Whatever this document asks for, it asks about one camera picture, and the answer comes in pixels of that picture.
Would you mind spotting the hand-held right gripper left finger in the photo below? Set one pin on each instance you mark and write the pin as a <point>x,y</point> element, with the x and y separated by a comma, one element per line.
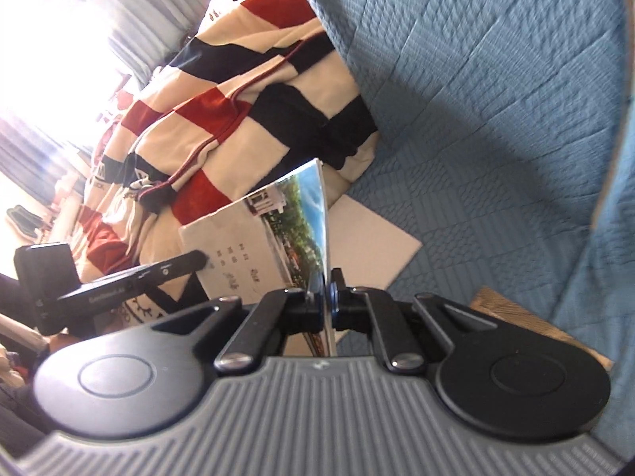
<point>297,307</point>

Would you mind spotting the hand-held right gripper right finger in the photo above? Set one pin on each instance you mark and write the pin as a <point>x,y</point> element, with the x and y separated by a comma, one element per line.
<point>342,307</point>

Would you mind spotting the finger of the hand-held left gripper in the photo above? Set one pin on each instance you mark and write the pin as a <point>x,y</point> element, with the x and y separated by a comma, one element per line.
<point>183,263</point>

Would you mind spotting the photo cover booklet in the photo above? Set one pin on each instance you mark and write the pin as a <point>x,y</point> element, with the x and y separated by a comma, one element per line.
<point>248,238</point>

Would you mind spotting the wood-pattern cover book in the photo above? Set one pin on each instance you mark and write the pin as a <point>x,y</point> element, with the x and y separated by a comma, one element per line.
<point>521,312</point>

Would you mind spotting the dark slipper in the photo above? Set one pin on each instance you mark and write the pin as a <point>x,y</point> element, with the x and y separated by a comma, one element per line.
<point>22,213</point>
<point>32,229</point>

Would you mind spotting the plain white booklet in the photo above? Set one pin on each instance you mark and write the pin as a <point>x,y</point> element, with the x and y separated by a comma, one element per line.
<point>372,238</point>

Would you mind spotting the red white navy striped blanket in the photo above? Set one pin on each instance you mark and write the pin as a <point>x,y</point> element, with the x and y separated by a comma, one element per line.
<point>238,84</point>

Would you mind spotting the grey curtain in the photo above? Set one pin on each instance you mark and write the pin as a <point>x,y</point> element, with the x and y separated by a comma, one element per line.
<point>149,20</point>

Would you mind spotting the blue textured sofa cover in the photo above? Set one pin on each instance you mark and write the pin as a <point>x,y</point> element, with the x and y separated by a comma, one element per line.
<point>496,109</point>

